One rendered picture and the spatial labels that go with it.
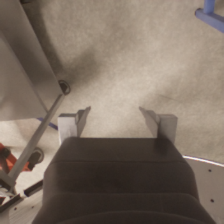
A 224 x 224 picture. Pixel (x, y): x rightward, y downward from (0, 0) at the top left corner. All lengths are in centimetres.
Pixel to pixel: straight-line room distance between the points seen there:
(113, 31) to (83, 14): 17
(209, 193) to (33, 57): 91
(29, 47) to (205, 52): 88
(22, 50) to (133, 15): 56
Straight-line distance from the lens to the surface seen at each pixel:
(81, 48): 94
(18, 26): 89
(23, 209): 72
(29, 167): 156
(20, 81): 79
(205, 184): 62
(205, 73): 103
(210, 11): 78
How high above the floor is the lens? 85
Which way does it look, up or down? 49 degrees down
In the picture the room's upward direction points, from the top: 170 degrees counter-clockwise
